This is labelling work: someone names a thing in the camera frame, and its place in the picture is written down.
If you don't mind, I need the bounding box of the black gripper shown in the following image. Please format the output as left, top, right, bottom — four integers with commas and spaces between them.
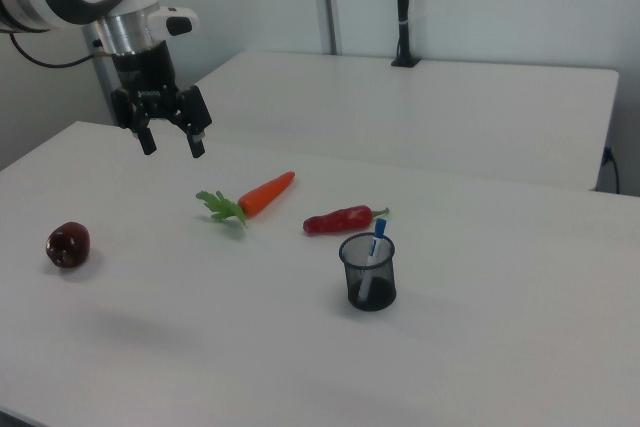
109, 40, 214, 159

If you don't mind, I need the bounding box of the white blue marker pen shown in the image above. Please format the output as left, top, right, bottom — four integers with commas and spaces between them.
355, 218, 389, 301

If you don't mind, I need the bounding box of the black mesh pen cup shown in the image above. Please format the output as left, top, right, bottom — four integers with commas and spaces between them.
338, 233, 398, 312

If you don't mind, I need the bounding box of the orange toy carrot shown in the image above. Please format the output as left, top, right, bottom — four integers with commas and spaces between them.
194, 170, 297, 229

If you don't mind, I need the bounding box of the dark red toy apple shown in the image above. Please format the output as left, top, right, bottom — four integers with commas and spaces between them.
45, 221, 92, 269

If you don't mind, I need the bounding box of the red toy chili pepper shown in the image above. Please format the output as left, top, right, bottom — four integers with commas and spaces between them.
302, 204, 391, 237

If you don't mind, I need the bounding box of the black pole stand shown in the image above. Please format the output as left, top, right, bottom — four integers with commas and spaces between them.
390, 0, 421, 69

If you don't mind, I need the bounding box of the grey aluminium post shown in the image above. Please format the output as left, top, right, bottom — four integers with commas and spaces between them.
81, 25, 120, 126

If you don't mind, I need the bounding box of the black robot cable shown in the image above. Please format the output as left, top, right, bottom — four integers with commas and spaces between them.
8, 32, 109, 69

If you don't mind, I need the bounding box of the black wall cable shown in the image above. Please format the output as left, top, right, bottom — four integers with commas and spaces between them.
601, 145, 622, 194

